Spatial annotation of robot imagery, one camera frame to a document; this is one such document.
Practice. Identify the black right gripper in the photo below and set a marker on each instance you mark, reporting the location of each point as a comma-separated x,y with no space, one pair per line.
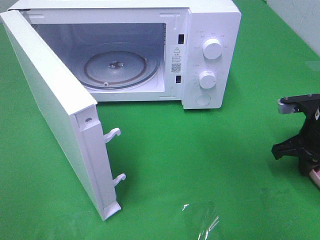
305,146

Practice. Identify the pink round plate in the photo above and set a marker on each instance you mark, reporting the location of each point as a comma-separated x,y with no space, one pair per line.
315,176

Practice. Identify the round white door button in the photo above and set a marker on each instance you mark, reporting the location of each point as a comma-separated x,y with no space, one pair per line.
203,100

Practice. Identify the white microwave door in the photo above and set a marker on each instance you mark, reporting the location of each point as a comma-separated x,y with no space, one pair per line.
70,112

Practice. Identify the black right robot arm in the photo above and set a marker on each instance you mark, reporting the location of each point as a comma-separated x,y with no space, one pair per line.
306,144

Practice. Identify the green table cover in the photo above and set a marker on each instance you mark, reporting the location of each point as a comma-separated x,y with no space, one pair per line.
171,156

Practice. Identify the clear tape patch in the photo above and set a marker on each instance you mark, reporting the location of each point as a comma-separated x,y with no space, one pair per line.
201,221

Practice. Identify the lower white dial knob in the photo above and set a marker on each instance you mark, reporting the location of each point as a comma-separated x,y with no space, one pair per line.
207,79

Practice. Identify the white dial knob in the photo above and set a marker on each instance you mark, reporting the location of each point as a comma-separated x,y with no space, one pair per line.
212,48
207,79

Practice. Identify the upper white dial knob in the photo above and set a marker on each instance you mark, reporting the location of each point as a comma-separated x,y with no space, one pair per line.
212,48

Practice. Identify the glass microwave turntable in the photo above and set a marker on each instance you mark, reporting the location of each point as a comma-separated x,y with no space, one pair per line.
118,65

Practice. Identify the white microwave oven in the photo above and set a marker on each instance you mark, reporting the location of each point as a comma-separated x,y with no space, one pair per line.
179,26

